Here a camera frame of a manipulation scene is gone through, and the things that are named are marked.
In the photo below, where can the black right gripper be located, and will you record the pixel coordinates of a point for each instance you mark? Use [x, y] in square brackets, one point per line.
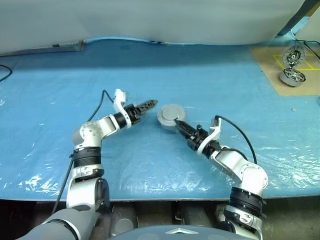
[197, 137]

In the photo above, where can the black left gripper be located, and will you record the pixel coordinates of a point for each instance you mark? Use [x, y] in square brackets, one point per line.
[132, 113]

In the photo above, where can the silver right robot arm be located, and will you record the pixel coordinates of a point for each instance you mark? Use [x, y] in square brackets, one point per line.
[240, 167]

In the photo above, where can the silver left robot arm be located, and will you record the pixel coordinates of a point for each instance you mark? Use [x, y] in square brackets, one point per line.
[87, 135]

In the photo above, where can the far silver motor rotor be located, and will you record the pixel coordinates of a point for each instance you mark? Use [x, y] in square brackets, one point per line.
[290, 82]

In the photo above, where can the spoked silver rotor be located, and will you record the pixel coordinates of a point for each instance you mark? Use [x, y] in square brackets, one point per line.
[295, 75]

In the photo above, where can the blue plastic table cover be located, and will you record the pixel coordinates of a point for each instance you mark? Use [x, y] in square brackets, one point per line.
[62, 82]

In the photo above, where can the dark grey rounded cylinder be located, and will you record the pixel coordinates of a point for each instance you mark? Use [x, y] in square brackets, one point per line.
[193, 216]
[123, 220]

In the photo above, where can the white crumpled object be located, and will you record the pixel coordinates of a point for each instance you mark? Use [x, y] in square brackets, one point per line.
[221, 212]

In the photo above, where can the grey power strip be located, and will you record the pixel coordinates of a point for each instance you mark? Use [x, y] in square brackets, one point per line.
[68, 44]

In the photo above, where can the brown cardboard mat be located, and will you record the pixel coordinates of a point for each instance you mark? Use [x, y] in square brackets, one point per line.
[270, 75]

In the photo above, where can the grey robot torso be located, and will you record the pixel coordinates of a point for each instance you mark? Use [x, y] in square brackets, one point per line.
[172, 233]

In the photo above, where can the white panel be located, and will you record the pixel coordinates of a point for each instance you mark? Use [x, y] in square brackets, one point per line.
[311, 27]

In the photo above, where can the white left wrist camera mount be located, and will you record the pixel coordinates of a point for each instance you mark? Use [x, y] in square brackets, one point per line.
[119, 98]

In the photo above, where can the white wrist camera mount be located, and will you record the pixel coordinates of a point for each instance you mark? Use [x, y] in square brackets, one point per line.
[213, 132]
[119, 98]

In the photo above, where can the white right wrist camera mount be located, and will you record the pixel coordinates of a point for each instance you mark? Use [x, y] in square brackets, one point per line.
[213, 132]

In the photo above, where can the grey slanted post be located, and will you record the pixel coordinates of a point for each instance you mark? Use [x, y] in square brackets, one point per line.
[292, 20]

